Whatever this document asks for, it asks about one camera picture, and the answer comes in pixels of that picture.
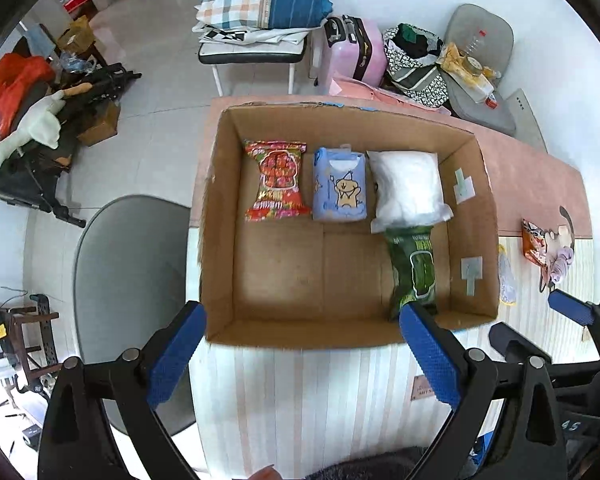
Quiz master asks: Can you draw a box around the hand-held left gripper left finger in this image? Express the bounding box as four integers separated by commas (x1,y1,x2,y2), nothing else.
37,301,208,480

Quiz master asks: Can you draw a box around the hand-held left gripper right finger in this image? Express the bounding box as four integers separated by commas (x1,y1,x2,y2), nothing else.
399,302,567,480

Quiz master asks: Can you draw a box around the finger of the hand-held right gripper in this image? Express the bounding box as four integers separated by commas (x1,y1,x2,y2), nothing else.
488,322,556,367
547,289,600,361

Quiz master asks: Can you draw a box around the green snack packet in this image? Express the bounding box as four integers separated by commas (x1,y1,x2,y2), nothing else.
384,225,439,322

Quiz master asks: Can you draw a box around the white soft packet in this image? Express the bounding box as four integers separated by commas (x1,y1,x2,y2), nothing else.
366,150,454,234

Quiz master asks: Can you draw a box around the small pale plush toy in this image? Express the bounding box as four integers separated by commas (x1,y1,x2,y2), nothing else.
541,225,577,291

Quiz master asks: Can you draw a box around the clear plastic packet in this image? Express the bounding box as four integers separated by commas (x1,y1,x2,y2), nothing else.
497,245,519,306

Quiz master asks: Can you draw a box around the orange snack packet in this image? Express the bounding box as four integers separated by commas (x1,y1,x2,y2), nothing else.
521,219,551,267

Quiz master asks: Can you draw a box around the grey round-back chair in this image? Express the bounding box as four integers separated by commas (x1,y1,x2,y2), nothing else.
72,195,198,437

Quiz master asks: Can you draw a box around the person's grey clothing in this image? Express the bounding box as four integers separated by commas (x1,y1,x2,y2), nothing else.
305,447,431,480

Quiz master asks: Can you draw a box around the pink tablecloth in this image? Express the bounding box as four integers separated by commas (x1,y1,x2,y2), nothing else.
190,95,594,238

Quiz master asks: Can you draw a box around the dark wooden chair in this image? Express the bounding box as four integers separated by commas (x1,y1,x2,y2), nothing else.
0,294,62,402

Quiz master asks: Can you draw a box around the blue tissue packet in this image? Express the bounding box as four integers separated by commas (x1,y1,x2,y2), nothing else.
312,146,369,222

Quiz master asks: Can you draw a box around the red snack packet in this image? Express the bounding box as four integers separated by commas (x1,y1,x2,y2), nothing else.
244,140,313,223

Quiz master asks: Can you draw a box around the black folded stand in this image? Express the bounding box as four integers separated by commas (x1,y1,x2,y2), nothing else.
0,62,143,229

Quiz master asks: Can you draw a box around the small brown cardboard box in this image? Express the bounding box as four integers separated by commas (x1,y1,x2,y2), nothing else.
77,102,121,147

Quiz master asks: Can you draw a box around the yellow plastic bag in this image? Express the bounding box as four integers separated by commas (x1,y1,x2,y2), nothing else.
437,42,497,106

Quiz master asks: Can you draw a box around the white goose plush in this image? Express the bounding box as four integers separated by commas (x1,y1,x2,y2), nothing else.
0,90,67,172

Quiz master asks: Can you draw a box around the black-and-white patterned bag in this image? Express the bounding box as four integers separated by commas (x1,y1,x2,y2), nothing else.
382,23,451,108

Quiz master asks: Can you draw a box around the clear plastic bottle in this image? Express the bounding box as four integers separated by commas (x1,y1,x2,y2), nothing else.
462,30,488,58

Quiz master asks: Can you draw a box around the grey padded chair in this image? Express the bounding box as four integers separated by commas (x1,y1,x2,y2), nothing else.
442,4,517,136

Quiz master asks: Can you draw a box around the white folding chair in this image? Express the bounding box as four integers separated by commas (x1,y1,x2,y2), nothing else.
196,24,312,97

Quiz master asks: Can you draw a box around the pink suitcase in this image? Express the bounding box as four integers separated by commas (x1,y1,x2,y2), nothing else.
322,15,388,86

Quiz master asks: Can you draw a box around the red plastic bag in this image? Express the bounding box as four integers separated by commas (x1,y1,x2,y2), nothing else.
0,55,56,143

